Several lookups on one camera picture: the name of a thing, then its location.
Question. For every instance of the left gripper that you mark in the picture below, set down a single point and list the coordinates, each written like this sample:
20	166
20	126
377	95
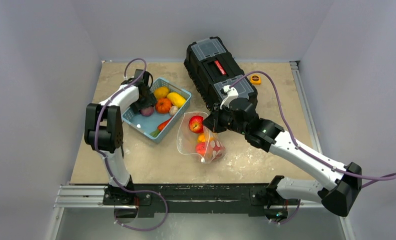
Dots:
150	101

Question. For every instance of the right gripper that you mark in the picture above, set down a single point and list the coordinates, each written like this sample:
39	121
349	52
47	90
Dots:
214	120

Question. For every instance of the red onion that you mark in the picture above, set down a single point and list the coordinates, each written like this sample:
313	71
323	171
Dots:
148	111

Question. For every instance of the red apple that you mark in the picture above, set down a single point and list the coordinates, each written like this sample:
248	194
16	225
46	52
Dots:
195	124

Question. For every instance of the small orange pumpkin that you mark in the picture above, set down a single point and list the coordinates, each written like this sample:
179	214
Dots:
163	106

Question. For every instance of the yellow bell pepper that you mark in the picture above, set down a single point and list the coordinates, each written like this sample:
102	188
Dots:
203	138

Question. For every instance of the polka dot zip bag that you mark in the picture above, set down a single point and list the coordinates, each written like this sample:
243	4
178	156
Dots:
187	140

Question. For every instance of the peach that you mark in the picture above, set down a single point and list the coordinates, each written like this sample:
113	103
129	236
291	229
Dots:
203	148

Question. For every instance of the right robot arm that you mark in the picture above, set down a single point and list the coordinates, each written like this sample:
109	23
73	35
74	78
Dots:
335	184

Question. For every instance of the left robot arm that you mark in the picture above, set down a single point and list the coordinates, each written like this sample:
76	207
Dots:
104	133

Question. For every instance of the yellow lemon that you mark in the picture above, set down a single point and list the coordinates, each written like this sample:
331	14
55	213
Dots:
161	92

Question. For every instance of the light blue plastic basket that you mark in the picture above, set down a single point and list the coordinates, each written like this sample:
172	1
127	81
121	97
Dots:
148	124

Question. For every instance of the garlic bulb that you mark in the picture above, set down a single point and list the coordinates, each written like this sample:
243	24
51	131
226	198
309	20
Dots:
173	110

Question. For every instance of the yellow squash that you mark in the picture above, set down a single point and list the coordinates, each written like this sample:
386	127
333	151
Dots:
176	99

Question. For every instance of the black plastic toolbox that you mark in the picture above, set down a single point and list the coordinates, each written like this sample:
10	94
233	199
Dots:
211	67

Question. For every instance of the yellow tape measure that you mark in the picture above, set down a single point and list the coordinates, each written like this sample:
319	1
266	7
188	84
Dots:
255	79

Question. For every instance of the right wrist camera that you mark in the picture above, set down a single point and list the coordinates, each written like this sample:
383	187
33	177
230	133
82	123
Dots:
228	93

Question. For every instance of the black base frame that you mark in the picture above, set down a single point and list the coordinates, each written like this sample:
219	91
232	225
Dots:
256	199

